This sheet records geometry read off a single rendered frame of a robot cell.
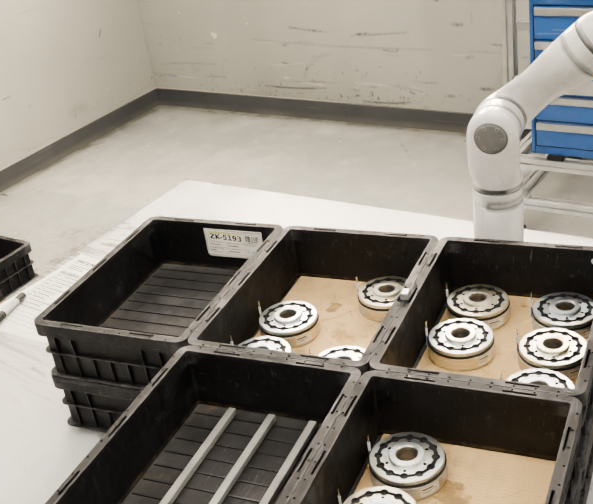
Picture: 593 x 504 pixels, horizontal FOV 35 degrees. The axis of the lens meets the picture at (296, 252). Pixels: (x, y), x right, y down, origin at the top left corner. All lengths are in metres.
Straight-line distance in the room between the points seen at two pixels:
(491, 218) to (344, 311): 0.32
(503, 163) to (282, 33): 3.32
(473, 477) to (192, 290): 0.74
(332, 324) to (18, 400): 0.63
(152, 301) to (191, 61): 3.63
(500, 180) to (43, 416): 0.93
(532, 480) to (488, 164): 0.62
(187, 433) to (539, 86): 0.82
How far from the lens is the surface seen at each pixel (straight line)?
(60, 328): 1.60
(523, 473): 1.31
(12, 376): 1.95
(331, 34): 4.75
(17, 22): 4.89
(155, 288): 1.85
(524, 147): 3.58
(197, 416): 1.48
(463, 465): 1.32
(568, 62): 1.60
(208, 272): 1.86
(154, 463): 1.41
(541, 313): 1.56
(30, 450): 1.74
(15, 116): 4.89
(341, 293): 1.71
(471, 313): 1.56
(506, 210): 1.74
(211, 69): 5.28
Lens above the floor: 1.71
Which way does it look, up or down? 28 degrees down
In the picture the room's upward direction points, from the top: 9 degrees counter-clockwise
